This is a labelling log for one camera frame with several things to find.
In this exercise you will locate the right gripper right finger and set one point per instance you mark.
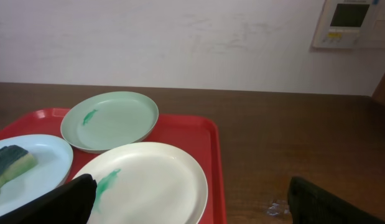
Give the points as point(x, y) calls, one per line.
point(310, 204)

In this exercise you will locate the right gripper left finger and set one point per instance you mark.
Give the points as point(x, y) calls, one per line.
point(67, 204)

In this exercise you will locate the light blue plate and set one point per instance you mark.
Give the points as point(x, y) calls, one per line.
point(54, 159)

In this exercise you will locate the white plate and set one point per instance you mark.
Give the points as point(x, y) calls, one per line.
point(147, 182)

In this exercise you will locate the green yellow sponge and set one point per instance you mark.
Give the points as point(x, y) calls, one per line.
point(14, 161)

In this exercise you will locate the mint green plate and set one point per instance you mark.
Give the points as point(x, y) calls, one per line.
point(109, 120)

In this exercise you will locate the red plastic tray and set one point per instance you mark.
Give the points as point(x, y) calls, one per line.
point(196, 135)

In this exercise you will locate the white wall control panel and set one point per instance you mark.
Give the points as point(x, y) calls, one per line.
point(351, 24)

